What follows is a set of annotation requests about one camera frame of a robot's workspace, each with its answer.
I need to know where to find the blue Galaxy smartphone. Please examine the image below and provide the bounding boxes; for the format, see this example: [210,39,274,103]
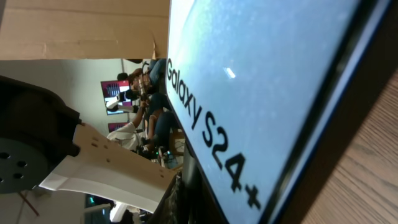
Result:
[166,0,397,223]

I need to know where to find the seated people in background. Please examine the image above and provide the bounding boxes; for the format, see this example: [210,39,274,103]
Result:
[107,58,178,156]

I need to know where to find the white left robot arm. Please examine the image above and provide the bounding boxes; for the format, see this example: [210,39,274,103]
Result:
[1,77,175,212]

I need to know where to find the red wall monitor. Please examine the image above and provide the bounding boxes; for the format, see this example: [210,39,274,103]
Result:
[100,80,130,115]

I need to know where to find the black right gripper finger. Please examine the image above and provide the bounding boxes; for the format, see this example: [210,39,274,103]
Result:
[147,171,218,224]

